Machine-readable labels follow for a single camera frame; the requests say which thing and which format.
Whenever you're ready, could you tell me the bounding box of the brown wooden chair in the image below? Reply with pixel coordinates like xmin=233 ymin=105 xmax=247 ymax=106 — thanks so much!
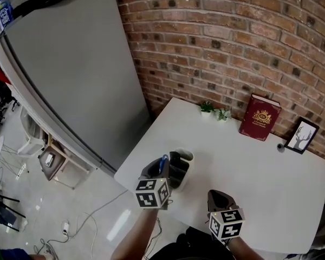
xmin=37 ymin=133 xmax=96 ymax=191

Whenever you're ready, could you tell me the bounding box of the grey chair with black legs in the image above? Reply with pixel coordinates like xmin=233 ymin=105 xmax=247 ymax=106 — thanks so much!
xmin=0 ymin=190 xmax=27 ymax=233

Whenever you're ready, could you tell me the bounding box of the black remote control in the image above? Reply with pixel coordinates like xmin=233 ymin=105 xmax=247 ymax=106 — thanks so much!
xmin=170 ymin=151 xmax=183 ymax=168

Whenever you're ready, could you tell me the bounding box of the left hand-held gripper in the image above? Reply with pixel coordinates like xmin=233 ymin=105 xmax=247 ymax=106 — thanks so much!
xmin=135 ymin=157 xmax=172 ymax=211

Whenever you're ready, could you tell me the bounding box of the blue-labelled plastic bottle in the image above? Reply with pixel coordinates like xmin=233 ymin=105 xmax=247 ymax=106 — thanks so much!
xmin=0 ymin=0 xmax=15 ymax=31

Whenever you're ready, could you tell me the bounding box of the white desk with drawers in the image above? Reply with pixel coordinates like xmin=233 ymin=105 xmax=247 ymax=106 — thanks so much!
xmin=113 ymin=97 xmax=325 ymax=254

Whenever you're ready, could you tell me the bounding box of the black bag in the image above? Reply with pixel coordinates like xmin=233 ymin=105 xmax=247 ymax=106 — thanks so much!
xmin=12 ymin=0 xmax=75 ymax=19

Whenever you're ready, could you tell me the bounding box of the black-framed deer picture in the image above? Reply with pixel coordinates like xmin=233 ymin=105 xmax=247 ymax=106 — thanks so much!
xmin=284 ymin=116 xmax=320 ymax=155

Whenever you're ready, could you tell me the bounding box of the small potted green plant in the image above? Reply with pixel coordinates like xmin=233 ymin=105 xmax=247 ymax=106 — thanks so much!
xmin=214 ymin=107 xmax=232 ymax=122
xmin=199 ymin=100 xmax=215 ymax=118

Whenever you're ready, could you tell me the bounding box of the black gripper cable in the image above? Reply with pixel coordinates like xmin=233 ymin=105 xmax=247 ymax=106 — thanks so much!
xmin=142 ymin=217 xmax=163 ymax=260

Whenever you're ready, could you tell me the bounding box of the person's left forearm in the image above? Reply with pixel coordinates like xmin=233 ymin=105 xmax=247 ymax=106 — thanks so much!
xmin=110 ymin=206 xmax=160 ymax=260

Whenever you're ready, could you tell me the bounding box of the white desk organizer cup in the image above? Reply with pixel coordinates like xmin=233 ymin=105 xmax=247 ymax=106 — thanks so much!
xmin=167 ymin=148 xmax=195 ymax=193

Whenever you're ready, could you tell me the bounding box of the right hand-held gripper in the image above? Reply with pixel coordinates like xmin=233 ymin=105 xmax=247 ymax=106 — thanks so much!
xmin=207 ymin=189 xmax=246 ymax=242

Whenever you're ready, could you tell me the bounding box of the red paper decoration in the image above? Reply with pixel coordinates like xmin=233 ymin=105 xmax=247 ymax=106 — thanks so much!
xmin=0 ymin=58 xmax=12 ymax=86

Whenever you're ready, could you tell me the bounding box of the grey refrigerator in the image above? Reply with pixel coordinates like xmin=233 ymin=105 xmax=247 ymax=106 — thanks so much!
xmin=0 ymin=0 xmax=153 ymax=174

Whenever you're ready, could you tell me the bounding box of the person's black clothing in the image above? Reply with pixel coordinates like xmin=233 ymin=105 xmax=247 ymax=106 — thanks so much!
xmin=151 ymin=225 xmax=234 ymax=260

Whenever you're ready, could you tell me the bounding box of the person's right forearm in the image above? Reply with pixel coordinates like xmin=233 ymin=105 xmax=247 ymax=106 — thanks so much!
xmin=228 ymin=235 xmax=264 ymax=260

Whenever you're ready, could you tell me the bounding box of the white floor cable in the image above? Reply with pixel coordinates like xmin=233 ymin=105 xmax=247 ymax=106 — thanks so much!
xmin=33 ymin=190 xmax=128 ymax=255

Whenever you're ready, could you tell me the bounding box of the white office chair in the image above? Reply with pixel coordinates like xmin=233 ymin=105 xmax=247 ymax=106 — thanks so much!
xmin=17 ymin=106 xmax=48 ymax=157

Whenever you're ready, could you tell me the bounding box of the dark red hardcover book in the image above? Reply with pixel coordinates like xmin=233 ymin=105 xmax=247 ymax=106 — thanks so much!
xmin=238 ymin=93 xmax=283 ymax=142

